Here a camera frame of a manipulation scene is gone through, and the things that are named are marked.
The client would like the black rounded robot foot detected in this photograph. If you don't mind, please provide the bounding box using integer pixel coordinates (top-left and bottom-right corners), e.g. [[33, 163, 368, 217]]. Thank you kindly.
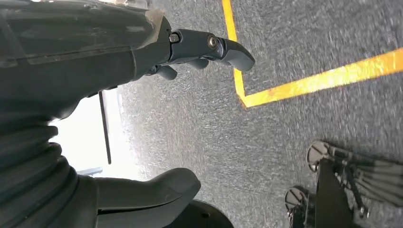
[[163, 199, 235, 228]]

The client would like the thin dark metal rod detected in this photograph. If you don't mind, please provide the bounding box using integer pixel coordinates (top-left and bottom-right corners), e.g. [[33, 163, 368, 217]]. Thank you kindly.
[[98, 90, 112, 165]]

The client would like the yellow floor tape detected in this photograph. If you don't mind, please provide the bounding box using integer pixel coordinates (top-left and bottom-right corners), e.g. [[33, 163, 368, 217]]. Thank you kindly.
[[221, 0, 403, 109]]

